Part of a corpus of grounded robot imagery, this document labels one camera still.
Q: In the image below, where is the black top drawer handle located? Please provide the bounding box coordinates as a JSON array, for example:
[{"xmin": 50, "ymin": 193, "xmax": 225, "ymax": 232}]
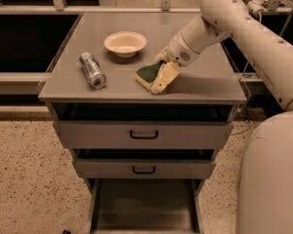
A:
[{"xmin": 129, "ymin": 131, "xmax": 159, "ymax": 139}]

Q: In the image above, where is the white power strip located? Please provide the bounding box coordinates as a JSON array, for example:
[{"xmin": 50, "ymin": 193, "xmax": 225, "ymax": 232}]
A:
[{"xmin": 241, "ymin": 0, "xmax": 267, "ymax": 17}]

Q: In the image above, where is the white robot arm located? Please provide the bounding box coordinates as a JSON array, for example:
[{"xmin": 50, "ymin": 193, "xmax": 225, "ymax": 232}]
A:
[{"xmin": 151, "ymin": 0, "xmax": 293, "ymax": 234}]

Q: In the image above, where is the grey bottom drawer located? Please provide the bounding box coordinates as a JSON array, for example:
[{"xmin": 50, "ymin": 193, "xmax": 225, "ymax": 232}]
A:
[{"xmin": 85, "ymin": 179, "xmax": 204, "ymax": 234}]

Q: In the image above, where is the black middle drawer handle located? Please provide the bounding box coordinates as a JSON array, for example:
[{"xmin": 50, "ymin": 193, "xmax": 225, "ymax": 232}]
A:
[{"xmin": 132, "ymin": 166, "xmax": 156, "ymax": 175}]

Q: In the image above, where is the white power cable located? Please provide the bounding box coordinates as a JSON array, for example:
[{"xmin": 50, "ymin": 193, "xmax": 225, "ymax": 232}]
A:
[{"xmin": 241, "ymin": 11, "xmax": 263, "ymax": 78}]

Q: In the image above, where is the green and yellow sponge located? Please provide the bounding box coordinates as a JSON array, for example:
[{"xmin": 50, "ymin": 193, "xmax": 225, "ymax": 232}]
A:
[{"xmin": 136, "ymin": 61, "xmax": 164, "ymax": 91}]

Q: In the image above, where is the grey top drawer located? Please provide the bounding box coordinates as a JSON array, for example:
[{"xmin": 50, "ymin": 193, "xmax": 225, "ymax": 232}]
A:
[{"xmin": 53, "ymin": 102, "xmax": 233, "ymax": 149}]

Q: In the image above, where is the grey middle drawer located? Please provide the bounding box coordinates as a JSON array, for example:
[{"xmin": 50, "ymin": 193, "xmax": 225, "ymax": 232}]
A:
[{"xmin": 73, "ymin": 149, "xmax": 216, "ymax": 179}]

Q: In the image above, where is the grey drawer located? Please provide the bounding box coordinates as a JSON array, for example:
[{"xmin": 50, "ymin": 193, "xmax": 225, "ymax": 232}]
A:
[
  {"xmin": 73, "ymin": 149, "xmax": 216, "ymax": 179},
  {"xmin": 85, "ymin": 179, "xmax": 204, "ymax": 234},
  {"xmin": 53, "ymin": 102, "xmax": 233, "ymax": 149}
]

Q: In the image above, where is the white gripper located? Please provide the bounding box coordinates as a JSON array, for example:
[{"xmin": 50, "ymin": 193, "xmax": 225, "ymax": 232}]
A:
[{"xmin": 150, "ymin": 31, "xmax": 199, "ymax": 95}]

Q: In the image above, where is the silver drink can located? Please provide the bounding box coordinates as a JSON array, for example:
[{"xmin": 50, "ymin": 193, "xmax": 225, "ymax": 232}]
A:
[{"xmin": 79, "ymin": 52, "xmax": 106, "ymax": 89}]

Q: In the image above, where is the white paper bowl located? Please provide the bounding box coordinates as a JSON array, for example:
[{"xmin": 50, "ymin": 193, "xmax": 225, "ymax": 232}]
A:
[{"xmin": 105, "ymin": 31, "xmax": 147, "ymax": 59}]

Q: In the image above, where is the grey drawer cabinet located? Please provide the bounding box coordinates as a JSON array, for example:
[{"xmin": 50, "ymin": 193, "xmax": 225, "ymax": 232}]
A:
[{"xmin": 38, "ymin": 11, "xmax": 248, "ymax": 234}]

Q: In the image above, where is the black drawer handle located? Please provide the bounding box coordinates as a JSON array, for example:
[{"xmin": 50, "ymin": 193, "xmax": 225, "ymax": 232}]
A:
[
  {"xmin": 129, "ymin": 131, "xmax": 159, "ymax": 139},
  {"xmin": 132, "ymin": 166, "xmax": 156, "ymax": 175}
]

